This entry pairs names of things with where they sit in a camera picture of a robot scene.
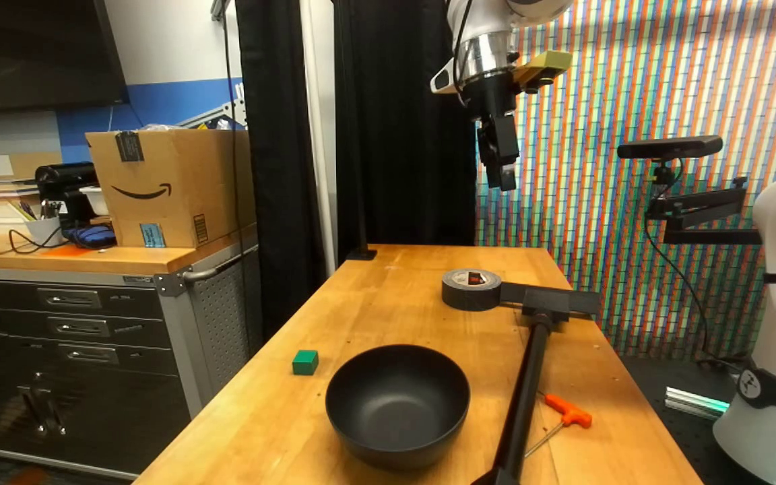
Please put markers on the cardboard amazon box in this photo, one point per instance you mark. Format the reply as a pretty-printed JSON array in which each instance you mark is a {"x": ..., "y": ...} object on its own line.
[{"x": 177, "y": 185}]

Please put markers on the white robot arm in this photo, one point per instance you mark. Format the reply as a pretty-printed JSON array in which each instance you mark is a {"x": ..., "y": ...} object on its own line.
[{"x": 480, "y": 72}]

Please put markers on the black wall monitor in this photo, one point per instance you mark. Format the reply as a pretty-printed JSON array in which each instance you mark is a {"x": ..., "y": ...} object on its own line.
[{"x": 58, "y": 53}]

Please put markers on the black duct tape roll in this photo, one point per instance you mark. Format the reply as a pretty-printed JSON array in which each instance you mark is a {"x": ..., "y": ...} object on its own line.
[{"x": 469, "y": 288}]

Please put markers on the black device on counter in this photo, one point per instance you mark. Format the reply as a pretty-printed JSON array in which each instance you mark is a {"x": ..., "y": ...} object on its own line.
[{"x": 63, "y": 185}]

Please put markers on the metal drawer cabinet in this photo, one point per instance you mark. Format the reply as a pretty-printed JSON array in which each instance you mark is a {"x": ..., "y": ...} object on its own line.
[{"x": 108, "y": 354}]

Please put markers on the black stereo camera right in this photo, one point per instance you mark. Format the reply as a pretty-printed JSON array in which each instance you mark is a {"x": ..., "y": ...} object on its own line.
[{"x": 673, "y": 149}]

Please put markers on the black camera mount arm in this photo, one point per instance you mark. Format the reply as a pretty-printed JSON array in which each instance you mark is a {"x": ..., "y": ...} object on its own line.
[{"x": 689, "y": 216}]

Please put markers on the yellow green wrist camera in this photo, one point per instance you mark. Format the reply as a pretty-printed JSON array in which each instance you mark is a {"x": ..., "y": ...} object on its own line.
[{"x": 541, "y": 71}]

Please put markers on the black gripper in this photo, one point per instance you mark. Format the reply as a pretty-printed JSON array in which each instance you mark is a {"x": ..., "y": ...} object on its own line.
[{"x": 491, "y": 102}]

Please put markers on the orange handled hex key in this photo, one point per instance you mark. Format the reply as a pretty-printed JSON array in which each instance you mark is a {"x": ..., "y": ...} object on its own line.
[{"x": 564, "y": 416}]

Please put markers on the black squeegee tool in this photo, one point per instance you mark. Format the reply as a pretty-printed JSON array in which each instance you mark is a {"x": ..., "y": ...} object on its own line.
[{"x": 545, "y": 308}]

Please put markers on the black bowl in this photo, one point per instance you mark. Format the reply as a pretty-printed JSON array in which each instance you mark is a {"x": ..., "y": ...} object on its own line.
[{"x": 397, "y": 404}]

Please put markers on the black curtain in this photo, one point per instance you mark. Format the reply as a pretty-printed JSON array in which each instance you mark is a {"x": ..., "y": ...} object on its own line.
[{"x": 405, "y": 153}]

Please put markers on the green cube block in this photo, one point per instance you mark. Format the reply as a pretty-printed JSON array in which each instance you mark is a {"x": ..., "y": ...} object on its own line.
[{"x": 306, "y": 361}]

